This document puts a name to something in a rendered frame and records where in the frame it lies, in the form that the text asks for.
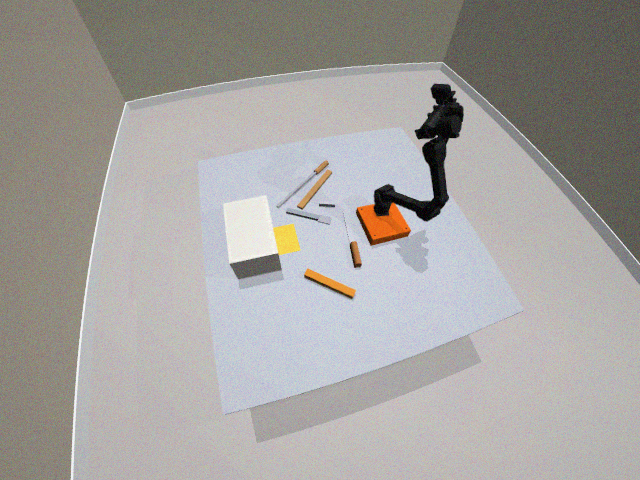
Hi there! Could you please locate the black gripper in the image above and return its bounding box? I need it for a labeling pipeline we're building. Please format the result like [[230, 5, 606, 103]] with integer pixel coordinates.
[[427, 84, 457, 119]]

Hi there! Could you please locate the orange bar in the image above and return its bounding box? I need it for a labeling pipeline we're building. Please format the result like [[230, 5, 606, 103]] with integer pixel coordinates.
[[304, 269, 356, 299]]

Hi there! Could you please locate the grey metal rod with wooden handle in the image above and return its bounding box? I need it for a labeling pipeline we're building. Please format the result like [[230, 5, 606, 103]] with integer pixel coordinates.
[[276, 160, 329, 208]]

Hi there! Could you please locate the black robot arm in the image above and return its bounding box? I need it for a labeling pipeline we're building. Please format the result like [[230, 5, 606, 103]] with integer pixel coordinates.
[[373, 102, 464, 222]]

